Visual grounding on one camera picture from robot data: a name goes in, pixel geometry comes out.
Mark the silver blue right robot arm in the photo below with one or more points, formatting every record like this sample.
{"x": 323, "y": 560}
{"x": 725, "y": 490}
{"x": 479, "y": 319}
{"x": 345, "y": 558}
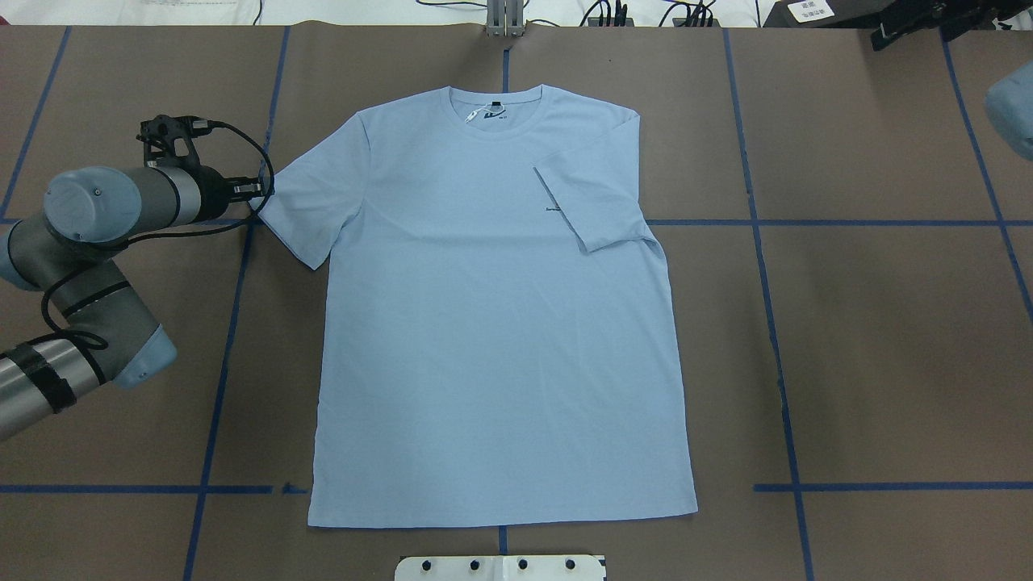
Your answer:
{"x": 1008, "y": 105}

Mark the light blue t-shirt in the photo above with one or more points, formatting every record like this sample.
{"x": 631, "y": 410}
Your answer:
{"x": 499, "y": 336}

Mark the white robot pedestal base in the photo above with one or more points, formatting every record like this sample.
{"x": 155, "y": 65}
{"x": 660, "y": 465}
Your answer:
{"x": 503, "y": 567}

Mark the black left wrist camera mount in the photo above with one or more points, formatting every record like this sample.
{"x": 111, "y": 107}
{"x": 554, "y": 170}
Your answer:
{"x": 169, "y": 140}

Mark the black camera stand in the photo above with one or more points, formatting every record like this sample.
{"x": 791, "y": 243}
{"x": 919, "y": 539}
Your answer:
{"x": 888, "y": 21}

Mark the upper usb hub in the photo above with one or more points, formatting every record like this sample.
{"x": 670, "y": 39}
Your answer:
{"x": 607, "y": 14}

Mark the usb hub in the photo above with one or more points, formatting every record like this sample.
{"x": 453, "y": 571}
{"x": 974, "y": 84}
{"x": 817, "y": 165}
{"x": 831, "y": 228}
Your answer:
{"x": 697, "y": 14}
{"x": 607, "y": 14}

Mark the aluminium frame post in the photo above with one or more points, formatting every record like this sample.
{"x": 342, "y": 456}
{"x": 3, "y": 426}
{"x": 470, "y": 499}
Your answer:
{"x": 505, "y": 18}

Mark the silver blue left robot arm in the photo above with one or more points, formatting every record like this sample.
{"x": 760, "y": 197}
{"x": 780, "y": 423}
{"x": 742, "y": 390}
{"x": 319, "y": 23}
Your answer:
{"x": 100, "y": 330}

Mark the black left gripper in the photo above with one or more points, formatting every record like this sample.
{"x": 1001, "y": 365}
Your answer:
{"x": 213, "y": 194}

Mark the lower usb hub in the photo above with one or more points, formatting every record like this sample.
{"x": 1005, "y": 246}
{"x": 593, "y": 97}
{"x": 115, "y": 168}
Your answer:
{"x": 697, "y": 14}

